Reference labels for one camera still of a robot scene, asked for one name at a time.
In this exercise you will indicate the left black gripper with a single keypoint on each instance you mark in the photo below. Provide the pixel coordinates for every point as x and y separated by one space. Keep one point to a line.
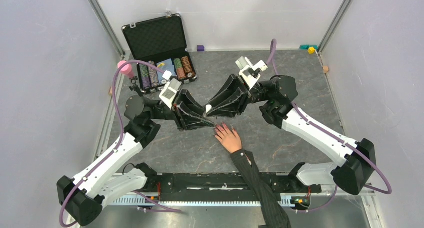
186 121

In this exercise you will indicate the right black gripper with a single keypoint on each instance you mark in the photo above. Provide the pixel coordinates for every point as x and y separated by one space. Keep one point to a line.
236 104

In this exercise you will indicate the white nail polish cap brush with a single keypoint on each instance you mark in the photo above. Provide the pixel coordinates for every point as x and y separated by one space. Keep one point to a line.
208 107

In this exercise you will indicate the black pinstripe sleeve forearm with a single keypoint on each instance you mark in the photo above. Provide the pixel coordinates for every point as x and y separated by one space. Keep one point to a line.
273 214

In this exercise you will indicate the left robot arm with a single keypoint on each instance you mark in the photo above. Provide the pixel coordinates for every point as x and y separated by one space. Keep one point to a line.
84 196

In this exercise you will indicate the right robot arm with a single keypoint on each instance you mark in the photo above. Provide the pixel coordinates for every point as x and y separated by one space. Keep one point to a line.
352 162

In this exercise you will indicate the mannequin hand with red nails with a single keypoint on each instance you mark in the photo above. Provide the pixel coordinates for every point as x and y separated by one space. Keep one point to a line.
229 138

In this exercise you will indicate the black poker chip case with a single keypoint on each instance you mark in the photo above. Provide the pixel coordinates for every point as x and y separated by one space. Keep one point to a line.
162 42

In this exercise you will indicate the pink microphone on tripod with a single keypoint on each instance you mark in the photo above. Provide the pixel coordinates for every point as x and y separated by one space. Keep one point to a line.
126 69

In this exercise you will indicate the teal block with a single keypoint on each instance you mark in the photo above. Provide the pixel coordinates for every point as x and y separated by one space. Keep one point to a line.
307 46

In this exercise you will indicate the yellow cube in corner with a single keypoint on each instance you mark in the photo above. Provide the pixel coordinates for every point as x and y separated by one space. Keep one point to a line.
311 49

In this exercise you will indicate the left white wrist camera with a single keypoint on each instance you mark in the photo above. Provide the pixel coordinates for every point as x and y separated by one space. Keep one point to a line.
169 88

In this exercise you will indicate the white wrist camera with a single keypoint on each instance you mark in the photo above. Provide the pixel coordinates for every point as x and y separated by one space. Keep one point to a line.
169 88
250 72

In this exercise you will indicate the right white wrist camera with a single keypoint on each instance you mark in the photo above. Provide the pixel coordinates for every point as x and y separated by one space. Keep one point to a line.
250 72

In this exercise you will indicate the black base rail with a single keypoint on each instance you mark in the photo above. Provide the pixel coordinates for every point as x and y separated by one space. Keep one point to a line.
213 189

